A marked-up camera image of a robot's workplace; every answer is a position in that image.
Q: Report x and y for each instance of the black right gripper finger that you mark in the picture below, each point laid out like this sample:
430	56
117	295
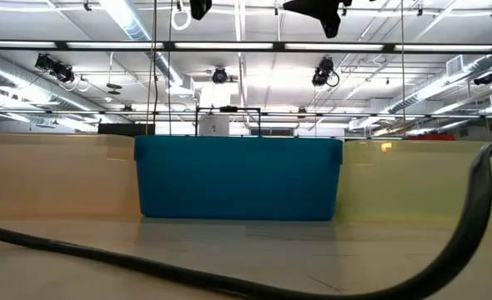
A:
325	10

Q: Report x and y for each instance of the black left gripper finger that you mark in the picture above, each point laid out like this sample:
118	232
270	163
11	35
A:
200	8

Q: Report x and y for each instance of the black beam with light strips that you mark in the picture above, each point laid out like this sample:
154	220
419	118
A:
279	46

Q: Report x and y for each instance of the round black ceiling fixture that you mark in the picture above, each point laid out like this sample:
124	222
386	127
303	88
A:
113	86

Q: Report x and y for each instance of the white ceiling vent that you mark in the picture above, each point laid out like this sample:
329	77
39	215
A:
455	66

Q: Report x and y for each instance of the black rectangular box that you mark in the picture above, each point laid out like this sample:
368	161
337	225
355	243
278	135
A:
125	129

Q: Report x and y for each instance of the red storage bins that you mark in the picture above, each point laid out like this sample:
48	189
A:
433	137

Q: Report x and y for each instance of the blue plastic bin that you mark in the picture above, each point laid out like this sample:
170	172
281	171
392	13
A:
237	179

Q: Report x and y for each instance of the yellow translucent plastic bin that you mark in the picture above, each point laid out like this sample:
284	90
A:
404	183

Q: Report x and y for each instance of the orange translucent plastic bin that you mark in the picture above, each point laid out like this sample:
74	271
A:
54	179

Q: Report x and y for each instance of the black mounted camera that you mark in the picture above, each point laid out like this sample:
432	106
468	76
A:
483	79
323	71
58	71

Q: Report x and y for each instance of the black overhead camera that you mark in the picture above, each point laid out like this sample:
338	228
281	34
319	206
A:
219	76

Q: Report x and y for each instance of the black rectangular stand frame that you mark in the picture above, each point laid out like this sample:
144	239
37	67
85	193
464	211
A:
229	109

